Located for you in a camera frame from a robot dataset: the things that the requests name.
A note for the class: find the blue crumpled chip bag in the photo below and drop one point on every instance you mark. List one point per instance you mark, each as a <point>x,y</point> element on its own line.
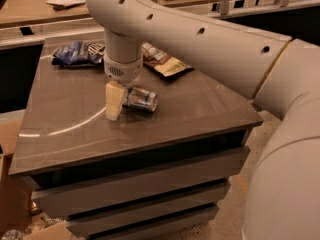
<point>78,53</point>

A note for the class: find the brown cardboard box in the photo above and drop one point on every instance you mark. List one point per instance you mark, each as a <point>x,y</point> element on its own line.
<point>14,193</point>

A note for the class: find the silver blue redbull can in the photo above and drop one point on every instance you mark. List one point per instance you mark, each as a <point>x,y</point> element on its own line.
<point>142,99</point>

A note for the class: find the brown yellow sea salt chip bag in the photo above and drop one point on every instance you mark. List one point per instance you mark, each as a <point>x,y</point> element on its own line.
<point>162,62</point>

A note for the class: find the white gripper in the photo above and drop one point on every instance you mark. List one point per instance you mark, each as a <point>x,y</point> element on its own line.
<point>122,70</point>

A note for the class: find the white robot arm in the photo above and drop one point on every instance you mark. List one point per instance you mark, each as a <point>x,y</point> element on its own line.
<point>280,74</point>

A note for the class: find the grey drawer cabinet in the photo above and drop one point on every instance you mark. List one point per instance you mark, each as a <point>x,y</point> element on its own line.
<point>145,174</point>

